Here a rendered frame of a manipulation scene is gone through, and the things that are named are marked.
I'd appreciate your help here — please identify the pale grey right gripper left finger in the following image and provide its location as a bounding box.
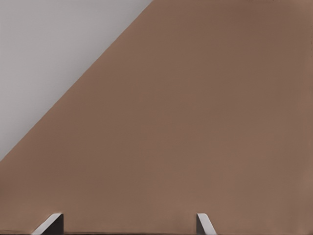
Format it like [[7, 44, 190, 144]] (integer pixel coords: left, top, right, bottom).
[[31, 213, 65, 235]]

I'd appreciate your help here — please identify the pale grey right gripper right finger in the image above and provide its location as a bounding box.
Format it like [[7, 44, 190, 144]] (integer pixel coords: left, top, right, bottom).
[[196, 212, 219, 235]]

